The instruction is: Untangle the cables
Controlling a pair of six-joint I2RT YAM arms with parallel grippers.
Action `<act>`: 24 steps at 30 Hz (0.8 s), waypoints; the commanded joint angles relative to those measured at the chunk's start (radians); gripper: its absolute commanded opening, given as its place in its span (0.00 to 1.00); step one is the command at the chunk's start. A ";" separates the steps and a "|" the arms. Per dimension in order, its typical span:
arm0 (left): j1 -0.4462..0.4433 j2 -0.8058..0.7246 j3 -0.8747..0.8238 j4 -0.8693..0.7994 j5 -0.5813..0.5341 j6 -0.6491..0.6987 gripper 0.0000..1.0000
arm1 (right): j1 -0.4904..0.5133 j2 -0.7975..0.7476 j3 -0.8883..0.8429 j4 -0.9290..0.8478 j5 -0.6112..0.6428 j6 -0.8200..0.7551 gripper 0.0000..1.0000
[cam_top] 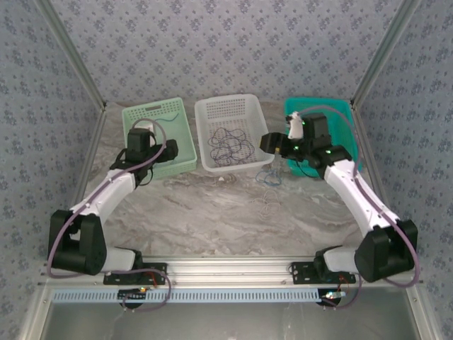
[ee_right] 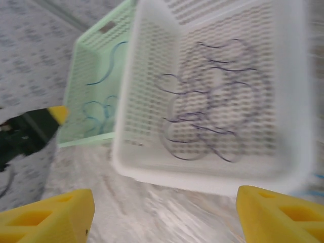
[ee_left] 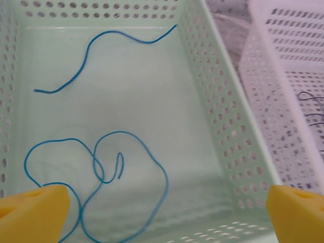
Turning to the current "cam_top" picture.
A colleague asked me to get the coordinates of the blue cable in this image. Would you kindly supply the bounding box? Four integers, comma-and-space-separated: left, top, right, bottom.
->
155, 111, 180, 125
255, 155, 285, 188

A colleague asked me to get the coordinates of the dark purple cable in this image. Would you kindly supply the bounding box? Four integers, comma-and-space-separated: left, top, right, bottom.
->
207, 126, 258, 167

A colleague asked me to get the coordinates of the white plastic basket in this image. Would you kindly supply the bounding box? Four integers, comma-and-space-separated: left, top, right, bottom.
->
194, 93, 275, 174

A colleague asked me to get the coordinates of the light green plastic basket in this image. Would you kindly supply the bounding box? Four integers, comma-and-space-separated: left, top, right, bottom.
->
122, 97, 198, 181

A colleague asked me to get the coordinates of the teal plastic basket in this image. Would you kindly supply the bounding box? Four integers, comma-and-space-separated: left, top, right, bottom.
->
285, 97, 362, 178

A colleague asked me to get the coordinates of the black controller board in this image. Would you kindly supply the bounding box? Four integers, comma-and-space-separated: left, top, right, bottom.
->
117, 288, 149, 306
320, 289, 348, 307

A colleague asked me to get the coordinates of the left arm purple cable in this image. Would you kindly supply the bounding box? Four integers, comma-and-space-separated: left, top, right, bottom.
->
47, 118, 173, 312

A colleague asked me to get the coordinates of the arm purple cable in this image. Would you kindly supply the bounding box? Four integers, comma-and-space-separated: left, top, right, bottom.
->
47, 118, 173, 312
299, 105, 421, 310

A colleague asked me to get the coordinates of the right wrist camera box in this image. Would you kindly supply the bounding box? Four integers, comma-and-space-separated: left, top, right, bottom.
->
285, 111, 306, 140

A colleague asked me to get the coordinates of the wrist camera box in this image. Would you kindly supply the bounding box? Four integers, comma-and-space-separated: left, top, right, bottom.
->
132, 119, 157, 147
285, 111, 306, 140

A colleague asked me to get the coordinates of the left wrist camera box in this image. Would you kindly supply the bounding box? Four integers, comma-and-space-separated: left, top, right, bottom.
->
132, 119, 157, 147

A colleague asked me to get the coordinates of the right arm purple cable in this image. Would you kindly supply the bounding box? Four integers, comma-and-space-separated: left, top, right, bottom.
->
299, 105, 421, 310

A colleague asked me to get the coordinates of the aluminium side rail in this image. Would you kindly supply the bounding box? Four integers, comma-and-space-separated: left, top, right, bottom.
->
55, 106, 108, 260
350, 102, 404, 259

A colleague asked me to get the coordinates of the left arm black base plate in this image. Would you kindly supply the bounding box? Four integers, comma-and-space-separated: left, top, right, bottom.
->
103, 262, 168, 286

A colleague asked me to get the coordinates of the aluminium frame post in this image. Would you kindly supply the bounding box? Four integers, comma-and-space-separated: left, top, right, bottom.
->
35, 0, 108, 111
349, 0, 422, 106

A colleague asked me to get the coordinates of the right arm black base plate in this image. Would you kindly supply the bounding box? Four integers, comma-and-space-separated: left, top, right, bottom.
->
290, 261, 357, 285

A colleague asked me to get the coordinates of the aluminium frame rail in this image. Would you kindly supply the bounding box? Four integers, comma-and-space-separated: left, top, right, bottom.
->
38, 256, 424, 287

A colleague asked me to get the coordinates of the light blue slotted cable duct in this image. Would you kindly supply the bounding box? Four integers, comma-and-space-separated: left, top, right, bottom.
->
52, 287, 323, 305

